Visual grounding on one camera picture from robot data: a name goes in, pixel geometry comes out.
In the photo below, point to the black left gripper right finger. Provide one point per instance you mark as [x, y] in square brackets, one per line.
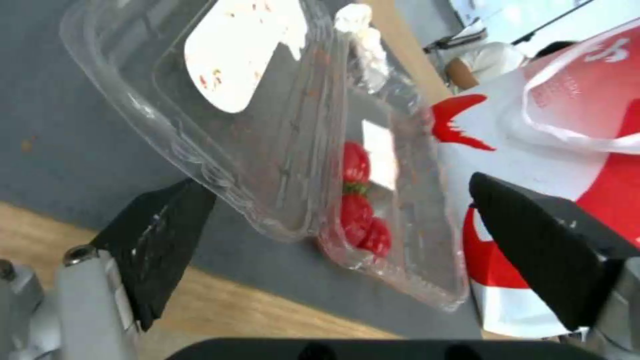
[545, 243]

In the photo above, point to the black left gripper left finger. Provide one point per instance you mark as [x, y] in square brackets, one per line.
[145, 240]

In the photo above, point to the red and white takeout bag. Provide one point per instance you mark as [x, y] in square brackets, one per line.
[540, 157]

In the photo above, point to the clear plastic clamshell box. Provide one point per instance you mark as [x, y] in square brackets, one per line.
[270, 131]

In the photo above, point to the red strawberry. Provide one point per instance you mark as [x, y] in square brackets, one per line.
[377, 238]
[356, 219]
[356, 160]

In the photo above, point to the person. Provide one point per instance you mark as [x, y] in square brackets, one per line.
[487, 62]

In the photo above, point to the crumpled white tissue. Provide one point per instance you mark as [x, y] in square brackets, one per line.
[361, 37]

